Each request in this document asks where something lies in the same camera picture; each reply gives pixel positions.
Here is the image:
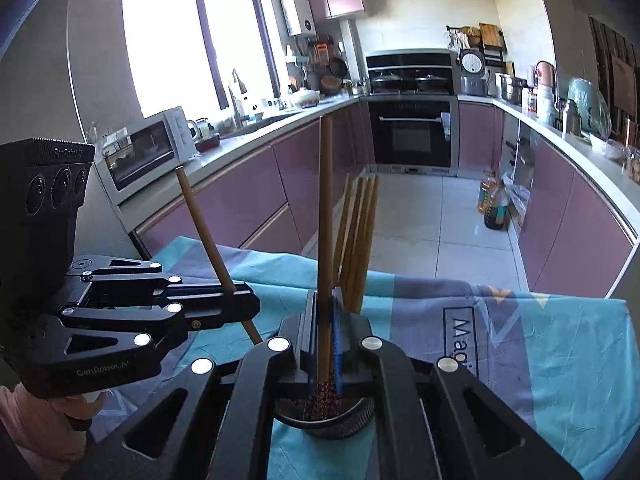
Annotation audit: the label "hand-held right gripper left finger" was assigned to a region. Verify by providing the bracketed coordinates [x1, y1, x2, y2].
[57, 290, 321, 480]

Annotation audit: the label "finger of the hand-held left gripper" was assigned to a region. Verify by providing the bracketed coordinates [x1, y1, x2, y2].
[66, 254, 254, 298]
[47, 294, 262, 361]

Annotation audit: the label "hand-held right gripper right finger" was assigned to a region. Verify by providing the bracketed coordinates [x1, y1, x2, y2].
[332, 287, 583, 480]

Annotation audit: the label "wooden chopstick red patterned end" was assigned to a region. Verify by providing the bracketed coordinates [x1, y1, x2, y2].
[341, 176, 364, 306]
[332, 174, 352, 291]
[175, 166, 263, 346]
[349, 176, 373, 312]
[317, 116, 335, 396]

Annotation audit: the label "black mesh utensil holder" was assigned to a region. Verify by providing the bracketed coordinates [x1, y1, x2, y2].
[272, 395, 375, 441]

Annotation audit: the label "bundle of wooden chopsticks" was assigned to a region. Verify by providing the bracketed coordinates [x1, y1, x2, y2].
[356, 175, 381, 314]

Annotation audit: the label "person's left forearm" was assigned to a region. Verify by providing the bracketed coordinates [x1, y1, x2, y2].
[0, 382, 88, 468]

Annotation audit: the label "person's left hand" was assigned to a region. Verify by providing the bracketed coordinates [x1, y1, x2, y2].
[61, 392, 109, 432]

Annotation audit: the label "white microwave oven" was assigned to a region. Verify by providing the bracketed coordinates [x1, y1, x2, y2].
[95, 106, 197, 206]

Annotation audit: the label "pink kitchen base cabinets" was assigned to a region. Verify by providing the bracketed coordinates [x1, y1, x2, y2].
[457, 102, 638, 301]
[132, 97, 373, 261]

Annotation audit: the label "teal and grey printed tablecloth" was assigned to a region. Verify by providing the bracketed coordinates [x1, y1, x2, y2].
[95, 235, 628, 480]

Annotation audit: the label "steel sink faucet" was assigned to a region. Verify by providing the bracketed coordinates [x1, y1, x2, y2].
[229, 69, 248, 128]

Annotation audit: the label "yellow cooking oil bottle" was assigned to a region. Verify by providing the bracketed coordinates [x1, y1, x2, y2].
[477, 172, 498, 216]

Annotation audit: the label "dark sauce bottle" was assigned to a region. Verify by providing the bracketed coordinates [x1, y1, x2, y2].
[482, 180, 511, 231]

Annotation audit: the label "kitchen window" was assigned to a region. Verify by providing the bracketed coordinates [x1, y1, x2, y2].
[122, 0, 281, 116]

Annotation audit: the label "black built-in oven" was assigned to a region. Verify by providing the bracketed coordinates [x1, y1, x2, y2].
[367, 100, 453, 167]

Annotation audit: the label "white casserole pot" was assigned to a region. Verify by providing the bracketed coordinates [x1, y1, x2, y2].
[290, 87, 321, 109]

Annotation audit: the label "black lidded wok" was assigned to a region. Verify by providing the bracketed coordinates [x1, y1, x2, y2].
[412, 74, 449, 92]
[372, 71, 407, 91]

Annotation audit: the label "black range hood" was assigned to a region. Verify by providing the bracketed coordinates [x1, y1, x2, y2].
[365, 52, 455, 81]

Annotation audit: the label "white rice cooker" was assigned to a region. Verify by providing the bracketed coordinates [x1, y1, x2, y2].
[459, 49, 490, 97]

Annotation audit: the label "stainless steel stockpot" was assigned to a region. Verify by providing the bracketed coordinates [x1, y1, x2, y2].
[495, 73, 526, 103]

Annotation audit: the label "stainless steel flask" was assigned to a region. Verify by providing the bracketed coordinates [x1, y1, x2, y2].
[562, 100, 583, 137]

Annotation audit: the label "white plastic bag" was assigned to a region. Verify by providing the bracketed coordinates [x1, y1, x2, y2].
[590, 132, 626, 158]

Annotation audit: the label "pink electric kettle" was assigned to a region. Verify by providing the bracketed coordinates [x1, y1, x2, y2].
[535, 60, 558, 88]

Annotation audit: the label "wooden cutting board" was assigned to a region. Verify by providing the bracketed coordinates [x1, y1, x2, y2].
[479, 22, 501, 50]

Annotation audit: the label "white wall water heater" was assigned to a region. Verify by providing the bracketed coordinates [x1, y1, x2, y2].
[280, 0, 316, 37]

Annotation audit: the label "black wall utensil rack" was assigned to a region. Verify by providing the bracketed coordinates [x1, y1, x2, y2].
[446, 24, 507, 61]

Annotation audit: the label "brown wall painting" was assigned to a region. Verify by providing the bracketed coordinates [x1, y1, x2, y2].
[612, 55, 639, 111]

